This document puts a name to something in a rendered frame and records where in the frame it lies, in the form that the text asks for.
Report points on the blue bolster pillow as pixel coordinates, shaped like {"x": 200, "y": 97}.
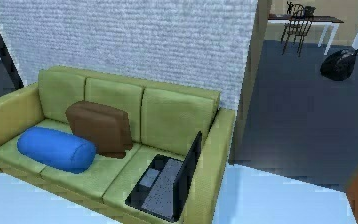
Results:
{"x": 55, "y": 149}

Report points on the black garbage bag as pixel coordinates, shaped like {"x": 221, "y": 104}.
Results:
{"x": 338, "y": 65}

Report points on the white-legged dark-top table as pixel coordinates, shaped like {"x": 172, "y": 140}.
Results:
{"x": 323, "y": 20}

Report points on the black floor lamp pole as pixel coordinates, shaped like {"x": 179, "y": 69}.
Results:
{"x": 2, "y": 50}

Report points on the black laptop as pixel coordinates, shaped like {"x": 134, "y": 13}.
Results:
{"x": 163, "y": 190}

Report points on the green sofa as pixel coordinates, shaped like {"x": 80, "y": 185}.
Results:
{"x": 173, "y": 120}

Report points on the brown square cushion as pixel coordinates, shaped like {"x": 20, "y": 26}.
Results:
{"x": 100, "y": 126}

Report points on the dark wooden chair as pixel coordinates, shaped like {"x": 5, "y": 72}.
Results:
{"x": 297, "y": 25}

